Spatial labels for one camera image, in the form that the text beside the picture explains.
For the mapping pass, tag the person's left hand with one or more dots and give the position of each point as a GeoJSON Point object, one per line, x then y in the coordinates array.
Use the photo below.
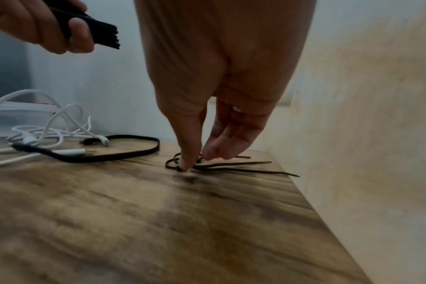
{"type": "Point", "coordinates": [20, 22]}

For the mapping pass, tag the person's right hand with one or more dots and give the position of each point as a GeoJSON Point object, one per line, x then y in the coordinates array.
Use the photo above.
{"type": "Point", "coordinates": [223, 55]}

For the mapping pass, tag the transparent plastic box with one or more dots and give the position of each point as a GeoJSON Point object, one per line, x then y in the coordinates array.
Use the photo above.
{"type": "Point", "coordinates": [9, 119]}

